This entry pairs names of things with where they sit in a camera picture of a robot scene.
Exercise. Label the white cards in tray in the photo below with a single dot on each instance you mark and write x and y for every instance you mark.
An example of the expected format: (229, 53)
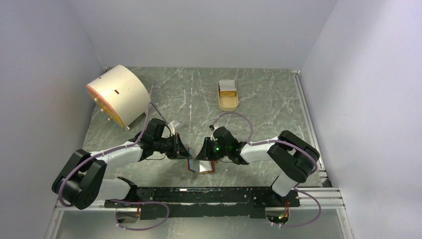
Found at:
(227, 85)

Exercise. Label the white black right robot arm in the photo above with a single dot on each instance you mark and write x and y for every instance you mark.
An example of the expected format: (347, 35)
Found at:
(296, 158)

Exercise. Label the beige cylindrical drum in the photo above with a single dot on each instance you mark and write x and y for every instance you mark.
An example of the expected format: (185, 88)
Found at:
(120, 93)

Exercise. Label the beige card tray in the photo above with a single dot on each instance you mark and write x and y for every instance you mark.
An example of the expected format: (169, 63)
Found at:
(228, 100)

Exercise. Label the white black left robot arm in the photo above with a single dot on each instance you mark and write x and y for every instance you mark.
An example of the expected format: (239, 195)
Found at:
(82, 179)

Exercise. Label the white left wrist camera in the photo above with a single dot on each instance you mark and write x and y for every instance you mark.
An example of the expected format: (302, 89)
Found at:
(173, 125)

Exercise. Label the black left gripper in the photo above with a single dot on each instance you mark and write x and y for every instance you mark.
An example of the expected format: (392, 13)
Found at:
(179, 151)

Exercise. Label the brown leather card holder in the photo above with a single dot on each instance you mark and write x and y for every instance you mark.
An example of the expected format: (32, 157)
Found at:
(199, 166)

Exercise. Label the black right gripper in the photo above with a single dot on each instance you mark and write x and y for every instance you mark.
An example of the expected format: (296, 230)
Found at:
(205, 153)

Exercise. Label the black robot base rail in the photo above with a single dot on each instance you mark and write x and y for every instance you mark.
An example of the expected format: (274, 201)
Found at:
(158, 202)

